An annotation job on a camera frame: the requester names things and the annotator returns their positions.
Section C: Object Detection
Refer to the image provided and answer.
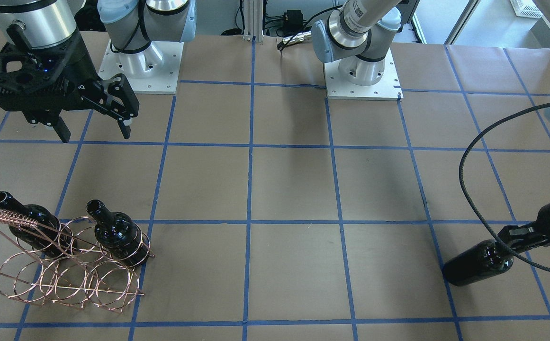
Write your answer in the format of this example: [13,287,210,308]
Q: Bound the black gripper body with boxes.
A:
[0,34,104,117]
[497,223,550,254]

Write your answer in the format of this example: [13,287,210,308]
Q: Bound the dark wine bottle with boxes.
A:
[86,199,150,268]
[0,191,74,259]
[442,240,514,287]

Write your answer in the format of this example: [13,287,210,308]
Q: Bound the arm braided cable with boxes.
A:
[459,99,550,278]

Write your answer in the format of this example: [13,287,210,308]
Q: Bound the copper wire wine basket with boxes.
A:
[0,216,143,314]

